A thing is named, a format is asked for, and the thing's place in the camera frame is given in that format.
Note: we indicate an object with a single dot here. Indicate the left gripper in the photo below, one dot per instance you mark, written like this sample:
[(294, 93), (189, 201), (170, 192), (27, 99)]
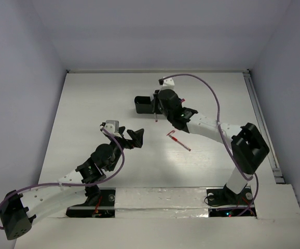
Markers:
[(125, 138)]

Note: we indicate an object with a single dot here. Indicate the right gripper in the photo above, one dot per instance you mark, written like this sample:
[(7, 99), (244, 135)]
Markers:
[(156, 100)]

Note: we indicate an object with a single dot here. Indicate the white marker red cap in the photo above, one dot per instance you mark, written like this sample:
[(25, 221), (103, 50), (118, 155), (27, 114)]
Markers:
[(155, 117)]

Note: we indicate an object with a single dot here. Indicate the red gel pen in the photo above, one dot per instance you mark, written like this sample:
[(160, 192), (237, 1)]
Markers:
[(180, 143)]

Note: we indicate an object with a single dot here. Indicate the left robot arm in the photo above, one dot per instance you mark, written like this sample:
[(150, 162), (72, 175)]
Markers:
[(23, 208)]

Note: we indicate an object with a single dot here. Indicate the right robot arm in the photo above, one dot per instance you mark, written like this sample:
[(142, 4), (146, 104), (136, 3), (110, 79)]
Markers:
[(245, 144)]

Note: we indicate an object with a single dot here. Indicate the black desk organizer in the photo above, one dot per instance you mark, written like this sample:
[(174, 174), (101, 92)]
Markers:
[(143, 104)]

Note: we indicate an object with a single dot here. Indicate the silver foil strip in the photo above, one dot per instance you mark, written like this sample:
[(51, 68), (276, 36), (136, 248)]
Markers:
[(173, 202)]

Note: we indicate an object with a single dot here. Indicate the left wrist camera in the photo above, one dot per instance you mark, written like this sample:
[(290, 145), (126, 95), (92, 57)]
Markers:
[(112, 127)]

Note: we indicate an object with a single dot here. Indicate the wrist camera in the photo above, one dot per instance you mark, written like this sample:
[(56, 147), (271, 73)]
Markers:
[(112, 127), (166, 84)]

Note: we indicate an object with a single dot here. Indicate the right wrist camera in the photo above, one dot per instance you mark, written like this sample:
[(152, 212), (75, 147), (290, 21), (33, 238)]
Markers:
[(166, 84)]

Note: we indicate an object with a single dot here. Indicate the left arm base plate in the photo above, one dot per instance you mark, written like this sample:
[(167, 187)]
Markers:
[(103, 208)]

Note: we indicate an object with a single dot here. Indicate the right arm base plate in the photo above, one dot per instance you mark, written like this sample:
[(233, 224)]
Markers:
[(223, 203)]

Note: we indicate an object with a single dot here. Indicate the aluminium side rail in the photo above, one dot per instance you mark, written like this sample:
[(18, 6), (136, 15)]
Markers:
[(272, 158)]

